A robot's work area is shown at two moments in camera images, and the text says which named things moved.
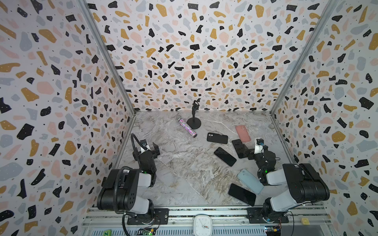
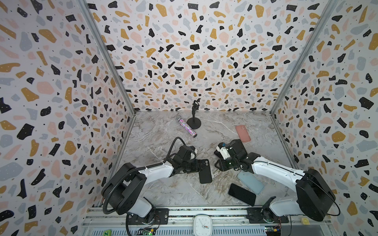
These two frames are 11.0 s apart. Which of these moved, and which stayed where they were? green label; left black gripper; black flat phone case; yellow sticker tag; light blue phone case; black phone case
Moved: black phone case; left black gripper
Stayed: light blue phone case; black flat phone case; yellow sticker tag; green label
